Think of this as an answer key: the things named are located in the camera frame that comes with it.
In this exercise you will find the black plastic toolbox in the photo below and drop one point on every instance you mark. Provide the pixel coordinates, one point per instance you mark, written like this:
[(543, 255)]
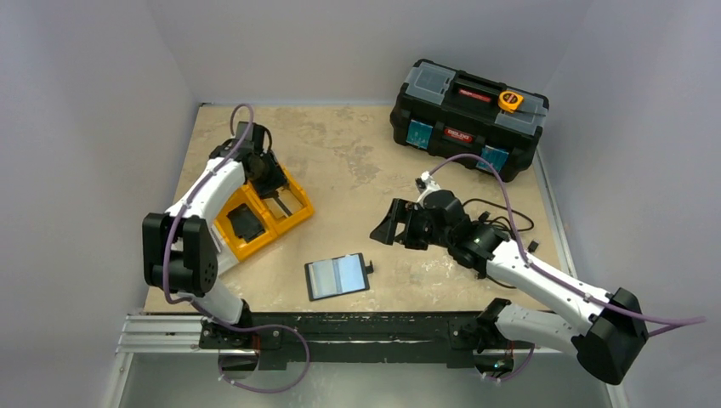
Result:
[(447, 112)]

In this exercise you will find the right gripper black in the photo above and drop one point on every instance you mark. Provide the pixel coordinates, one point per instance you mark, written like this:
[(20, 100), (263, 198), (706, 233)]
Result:
[(406, 223)]

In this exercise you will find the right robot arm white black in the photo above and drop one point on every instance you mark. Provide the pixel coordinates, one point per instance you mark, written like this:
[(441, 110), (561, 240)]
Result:
[(602, 330)]

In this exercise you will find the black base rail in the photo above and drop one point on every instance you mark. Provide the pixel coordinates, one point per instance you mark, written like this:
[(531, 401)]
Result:
[(454, 339)]

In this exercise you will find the yellow plastic bin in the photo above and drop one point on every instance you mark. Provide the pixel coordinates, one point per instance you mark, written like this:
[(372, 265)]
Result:
[(274, 227)]

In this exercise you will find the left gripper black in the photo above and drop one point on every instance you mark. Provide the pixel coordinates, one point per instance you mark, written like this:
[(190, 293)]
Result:
[(277, 179)]

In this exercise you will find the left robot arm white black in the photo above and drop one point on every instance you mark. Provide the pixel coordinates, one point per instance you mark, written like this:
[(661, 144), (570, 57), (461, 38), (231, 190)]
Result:
[(183, 254)]

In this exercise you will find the orange tape measure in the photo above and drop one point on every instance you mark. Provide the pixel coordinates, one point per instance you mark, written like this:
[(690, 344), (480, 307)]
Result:
[(510, 101)]

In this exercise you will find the gold credit card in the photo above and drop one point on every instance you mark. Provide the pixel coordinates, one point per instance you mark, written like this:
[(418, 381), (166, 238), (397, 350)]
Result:
[(284, 204)]

